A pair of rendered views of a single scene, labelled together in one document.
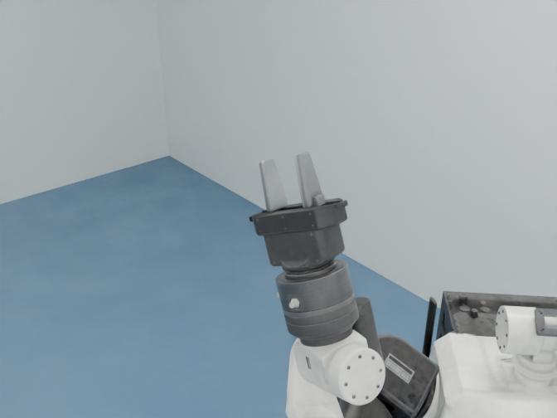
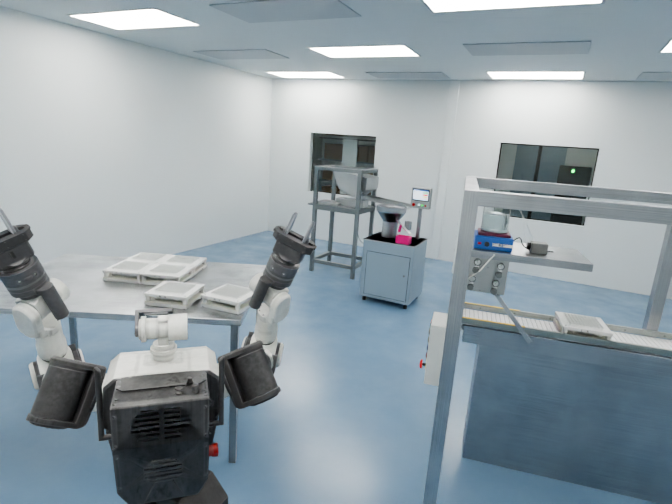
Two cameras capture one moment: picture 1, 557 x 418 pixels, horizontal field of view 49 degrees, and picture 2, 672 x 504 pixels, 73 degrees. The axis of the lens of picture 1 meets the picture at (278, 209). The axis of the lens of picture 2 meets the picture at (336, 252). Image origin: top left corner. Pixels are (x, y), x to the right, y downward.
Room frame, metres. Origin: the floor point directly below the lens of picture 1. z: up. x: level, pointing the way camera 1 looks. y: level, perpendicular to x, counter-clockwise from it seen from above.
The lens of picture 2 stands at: (1.81, -0.43, 1.84)
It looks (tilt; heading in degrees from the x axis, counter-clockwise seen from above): 14 degrees down; 155
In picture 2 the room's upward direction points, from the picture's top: 4 degrees clockwise
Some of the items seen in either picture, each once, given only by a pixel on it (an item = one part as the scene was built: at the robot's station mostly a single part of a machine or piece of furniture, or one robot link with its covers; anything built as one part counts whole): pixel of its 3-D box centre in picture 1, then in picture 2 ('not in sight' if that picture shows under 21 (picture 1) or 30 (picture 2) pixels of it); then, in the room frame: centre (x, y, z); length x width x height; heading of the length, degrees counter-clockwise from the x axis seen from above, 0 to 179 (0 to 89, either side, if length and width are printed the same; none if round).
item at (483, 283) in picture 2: not in sight; (485, 272); (-0.06, 1.35, 1.19); 0.22 x 0.11 x 0.20; 50
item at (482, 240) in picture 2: not in sight; (492, 239); (-0.11, 1.42, 1.37); 0.21 x 0.20 x 0.09; 140
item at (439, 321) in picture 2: not in sight; (435, 347); (0.37, 0.73, 1.02); 0.17 x 0.06 x 0.26; 140
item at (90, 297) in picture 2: not in sight; (138, 283); (-1.23, -0.41, 0.88); 1.50 x 1.10 x 0.04; 68
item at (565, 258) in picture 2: not in sight; (524, 252); (-0.04, 1.59, 1.30); 0.62 x 0.38 x 0.04; 50
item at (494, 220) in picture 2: not in sight; (496, 214); (-0.12, 1.42, 1.51); 0.15 x 0.15 x 0.19
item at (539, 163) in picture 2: not in sight; (541, 183); (-3.34, 5.32, 1.43); 1.38 x 0.01 x 1.16; 40
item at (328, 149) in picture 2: not in sight; (342, 165); (-5.91, 3.15, 1.43); 1.32 x 0.01 x 1.11; 40
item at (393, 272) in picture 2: not in sight; (393, 269); (-2.76, 2.46, 0.38); 0.63 x 0.57 x 0.76; 40
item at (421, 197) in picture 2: not in sight; (419, 213); (-2.69, 2.70, 1.07); 0.23 x 0.10 x 0.62; 40
